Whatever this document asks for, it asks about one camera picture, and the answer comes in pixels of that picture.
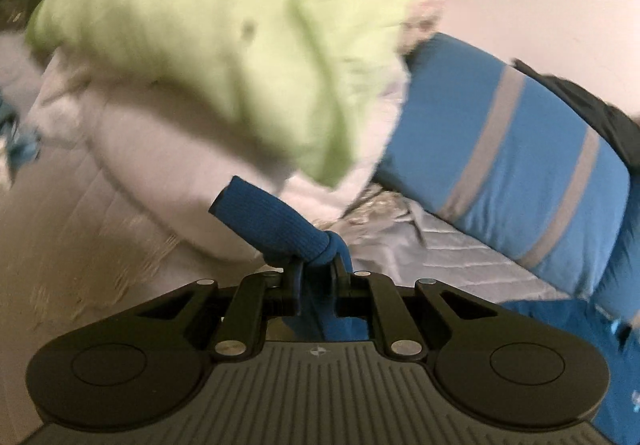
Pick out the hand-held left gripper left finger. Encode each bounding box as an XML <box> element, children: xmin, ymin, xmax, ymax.
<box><xmin>136</xmin><ymin>258</ymin><xmax>305</xmax><ymax>359</ymax></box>

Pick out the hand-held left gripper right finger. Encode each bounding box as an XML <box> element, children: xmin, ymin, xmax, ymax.
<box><xmin>330</xmin><ymin>257</ymin><xmax>502</xmax><ymax>359</ymax></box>

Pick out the white pillow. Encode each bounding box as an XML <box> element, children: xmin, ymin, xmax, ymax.
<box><xmin>27</xmin><ymin>0</ymin><xmax>417</xmax><ymax>272</ymax></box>

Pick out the light green pillow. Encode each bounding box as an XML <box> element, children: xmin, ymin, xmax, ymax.
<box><xmin>25</xmin><ymin>0</ymin><xmax>449</xmax><ymax>189</ymax></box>

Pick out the pale patterned cloth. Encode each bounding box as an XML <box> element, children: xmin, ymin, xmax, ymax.
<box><xmin>397</xmin><ymin>0</ymin><xmax>453</xmax><ymax>57</ymax></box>

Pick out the dark cloth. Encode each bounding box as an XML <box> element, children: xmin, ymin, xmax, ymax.
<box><xmin>512</xmin><ymin>58</ymin><xmax>640</xmax><ymax>172</ymax></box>

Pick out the blue patterned cloth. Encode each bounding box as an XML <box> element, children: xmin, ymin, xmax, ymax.
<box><xmin>0</xmin><ymin>94</ymin><xmax>44</xmax><ymax>187</ymax></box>

